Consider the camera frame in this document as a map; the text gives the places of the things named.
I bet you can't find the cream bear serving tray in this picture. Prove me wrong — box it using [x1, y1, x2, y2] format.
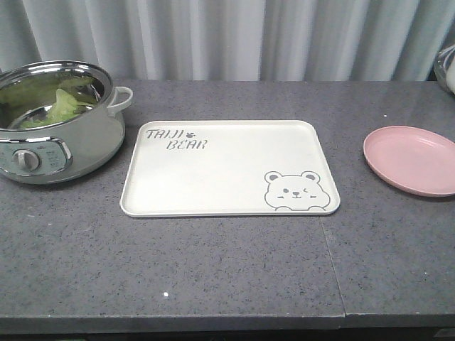
[120, 120, 341, 217]

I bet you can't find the pink round plate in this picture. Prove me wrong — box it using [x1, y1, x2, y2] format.
[363, 126, 454, 197]

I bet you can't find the green lettuce leaf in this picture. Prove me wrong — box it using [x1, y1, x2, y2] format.
[1, 73, 100, 130]

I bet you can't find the pale green electric cooking pot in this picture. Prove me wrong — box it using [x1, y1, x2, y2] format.
[1, 60, 133, 185]

